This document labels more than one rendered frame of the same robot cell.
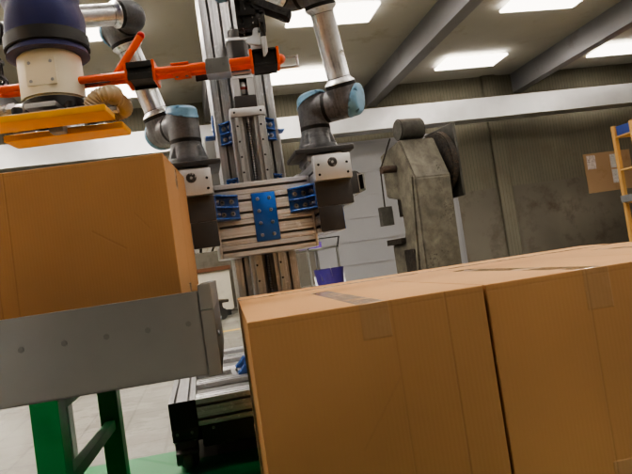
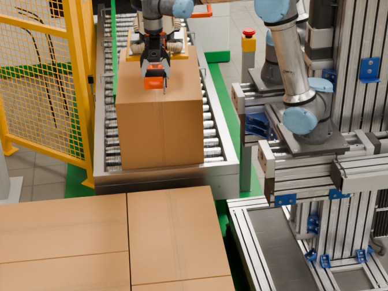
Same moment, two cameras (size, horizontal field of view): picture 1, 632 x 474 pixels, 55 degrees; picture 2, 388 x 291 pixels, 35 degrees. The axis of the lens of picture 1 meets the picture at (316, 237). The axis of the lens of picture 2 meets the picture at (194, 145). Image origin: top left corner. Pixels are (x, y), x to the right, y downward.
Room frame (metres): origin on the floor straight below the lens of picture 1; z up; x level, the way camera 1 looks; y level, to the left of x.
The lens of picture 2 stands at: (1.99, -2.10, 2.33)
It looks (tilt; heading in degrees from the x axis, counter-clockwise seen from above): 33 degrees down; 93
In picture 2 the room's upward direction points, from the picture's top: 2 degrees counter-clockwise
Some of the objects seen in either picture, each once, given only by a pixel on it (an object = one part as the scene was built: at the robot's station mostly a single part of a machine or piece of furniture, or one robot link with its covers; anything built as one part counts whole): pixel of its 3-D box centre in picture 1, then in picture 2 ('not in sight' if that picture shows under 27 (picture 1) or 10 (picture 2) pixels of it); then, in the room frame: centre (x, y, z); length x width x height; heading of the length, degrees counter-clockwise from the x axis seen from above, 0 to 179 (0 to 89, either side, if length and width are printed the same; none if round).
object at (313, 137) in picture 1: (317, 139); (313, 123); (2.35, -0.06, 1.09); 0.15 x 0.15 x 0.10
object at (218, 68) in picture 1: (218, 68); (155, 64); (1.73, 0.21, 1.21); 0.07 x 0.07 x 0.04; 4
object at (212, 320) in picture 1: (215, 328); (168, 190); (1.74, 0.32, 0.48); 0.70 x 0.03 x 0.15; 9
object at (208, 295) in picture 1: (209, 292); (167, 173); (1.74, 0.32, 0.58); 0.70 x 0.03 x 0.06; 9
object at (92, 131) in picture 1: (69, 130); (176, 40); (1.79, 0.68, 1.11); 0.34 x 0.10 x 0.05; 94
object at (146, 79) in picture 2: (264, 60); (153, 78); (1.74, 0.07, 1.22); 0.08 x 0.07 x 0.05; 94
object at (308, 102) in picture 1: (314, 109); (315, 97); (2.35, -0.06, 1.20); 0.13 x 0.12 x 0.14; 64
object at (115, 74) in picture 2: not in sight; (108, 44); (1.25, 1.79, 0.60); 1.60 x 0.11 x 0.09; 99
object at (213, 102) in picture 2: not in sight; (202, 74); (1.89, 1.53, 0.50); 2.31 x 0.05 x 0.19; 99
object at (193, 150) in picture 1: (187, 153); (278, 66); (2.25, 0.43, 1.09); 0.15 x 0.15 x 0.10
